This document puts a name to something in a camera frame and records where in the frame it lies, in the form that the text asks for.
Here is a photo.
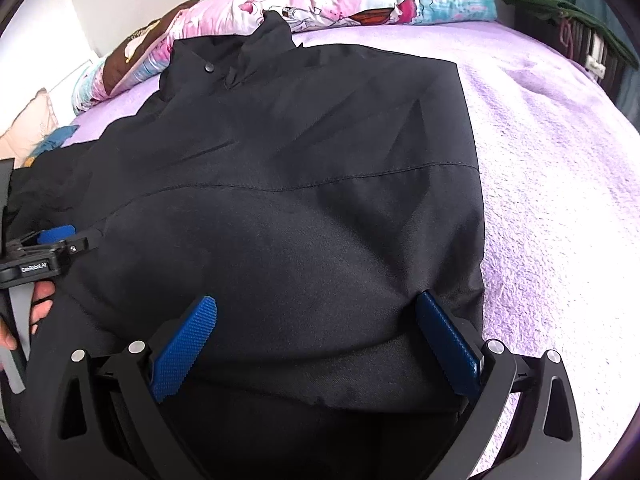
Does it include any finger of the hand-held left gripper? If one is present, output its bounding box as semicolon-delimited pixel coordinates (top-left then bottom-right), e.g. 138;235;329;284
62;230;99;260
36;224;77;245

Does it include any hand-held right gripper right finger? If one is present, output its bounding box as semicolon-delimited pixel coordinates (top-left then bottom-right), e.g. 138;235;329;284
414;290;582;480

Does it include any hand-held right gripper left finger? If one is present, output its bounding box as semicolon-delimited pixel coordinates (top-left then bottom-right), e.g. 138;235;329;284
47;295;218;480

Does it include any black jacket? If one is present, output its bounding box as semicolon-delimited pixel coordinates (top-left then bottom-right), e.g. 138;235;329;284
7;10;490;480

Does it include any person's left hand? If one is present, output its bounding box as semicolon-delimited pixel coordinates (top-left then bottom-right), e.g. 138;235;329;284
0;280;57;352

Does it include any blue cloth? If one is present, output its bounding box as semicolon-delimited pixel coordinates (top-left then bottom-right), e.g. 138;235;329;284
40;126;80;153

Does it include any cream pillow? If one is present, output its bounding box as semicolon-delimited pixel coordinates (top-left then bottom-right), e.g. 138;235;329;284
0;87;57;171

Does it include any purple fleece blanket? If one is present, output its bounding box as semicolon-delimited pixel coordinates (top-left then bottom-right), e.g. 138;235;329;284
60;15;640;480

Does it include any dark crate with green cloth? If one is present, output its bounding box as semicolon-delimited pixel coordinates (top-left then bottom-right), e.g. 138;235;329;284
515;5;636;106

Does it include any pink floral pillow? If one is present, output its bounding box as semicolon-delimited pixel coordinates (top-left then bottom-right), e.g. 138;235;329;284
72;0;498;116

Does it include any green cloth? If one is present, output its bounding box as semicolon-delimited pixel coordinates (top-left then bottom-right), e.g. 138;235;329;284
497;0;637;68

